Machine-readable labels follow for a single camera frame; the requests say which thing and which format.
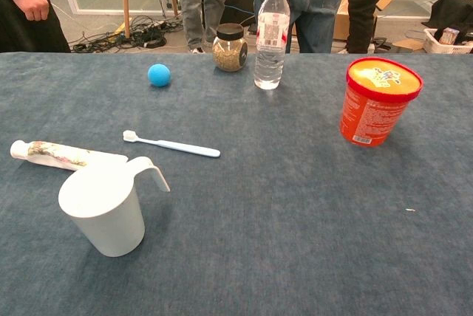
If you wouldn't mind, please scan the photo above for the black cloth covered object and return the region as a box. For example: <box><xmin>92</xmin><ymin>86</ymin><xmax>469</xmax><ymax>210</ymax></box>
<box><xmin>430</xmin><ymin>0</ymin><xmax>473</xmax><ymax>36</ymax></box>

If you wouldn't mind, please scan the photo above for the blue foam ball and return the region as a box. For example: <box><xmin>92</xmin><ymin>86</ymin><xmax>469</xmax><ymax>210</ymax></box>
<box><xmin>147</xmin><ymin>63</ymin><xmax>173</xmax><ymax>88</ymax></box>

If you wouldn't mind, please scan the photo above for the white plastic basket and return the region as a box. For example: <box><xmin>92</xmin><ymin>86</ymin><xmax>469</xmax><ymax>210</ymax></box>
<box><xmin>423</xmin><ymin>27</ymin><xmax>473</xmax><ymax>55</ymax></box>

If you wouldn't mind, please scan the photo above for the white cup with handle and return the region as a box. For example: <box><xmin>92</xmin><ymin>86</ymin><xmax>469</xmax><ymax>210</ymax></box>
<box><xmin>58</xmin><ymin>156</ymin><xmax>171</xmax><ymax>258</ymax></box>

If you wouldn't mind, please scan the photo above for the person in black clothes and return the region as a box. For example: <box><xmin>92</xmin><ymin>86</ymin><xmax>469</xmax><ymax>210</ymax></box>
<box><xmin>0</xmin><ymin>0</ymin><xmax>71</xmax><ymax>54</ymax></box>

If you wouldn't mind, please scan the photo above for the orange tub with red rim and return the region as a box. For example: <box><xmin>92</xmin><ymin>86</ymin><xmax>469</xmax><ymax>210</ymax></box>
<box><xmin>338</xmin><ymin>57</ymin><xmax>424</xmax><ymax>148</ymax></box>

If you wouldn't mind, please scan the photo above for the glass jar white lid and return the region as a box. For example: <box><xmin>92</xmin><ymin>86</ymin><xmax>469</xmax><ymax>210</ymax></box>
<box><xmin>211</xmin><ymin>23</ymin><xmax>249</xmax><ymax>73</ymax></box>

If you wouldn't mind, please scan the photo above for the blue table cloth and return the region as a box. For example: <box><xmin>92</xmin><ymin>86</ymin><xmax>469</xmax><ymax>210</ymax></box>
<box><xmin>0</xmin><ymin>52</ymin><xmax>473</xmax><ymax>316</ymax></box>

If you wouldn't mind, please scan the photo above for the person in black trousers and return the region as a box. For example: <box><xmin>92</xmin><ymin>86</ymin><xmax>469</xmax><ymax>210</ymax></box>
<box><xmin>345</xmin><ymin>0</ymin><xmax>396</xmax><ymax>55</ymax></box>

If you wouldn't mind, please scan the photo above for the black floor cable bundle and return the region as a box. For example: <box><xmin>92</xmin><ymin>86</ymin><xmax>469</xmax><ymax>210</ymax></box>
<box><xmin>72</xmin><ymin>15</ymin><xmax>186</xmax><ymax>54</ymax></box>

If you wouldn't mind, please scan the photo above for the floral white toothpaste tube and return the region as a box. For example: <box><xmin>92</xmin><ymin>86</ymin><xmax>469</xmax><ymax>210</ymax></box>
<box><xmin>10</xmin><ymin>140</ymin><xmax>129</xmax><ymax>172</ymax></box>

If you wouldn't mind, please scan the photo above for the light blue toothbrush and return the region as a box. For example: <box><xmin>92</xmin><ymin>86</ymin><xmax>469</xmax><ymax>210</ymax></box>
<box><xmin>123</xmin><ymin>129</ymin><xmax>222</xmax><ymax>159</ymax></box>

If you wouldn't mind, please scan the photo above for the clear plastic water bottle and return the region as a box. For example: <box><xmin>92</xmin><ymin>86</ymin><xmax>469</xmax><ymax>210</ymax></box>
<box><xmin>253</xmin><ymin>0</ymin><xmax>290</xmax><ymax>91</ymax></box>

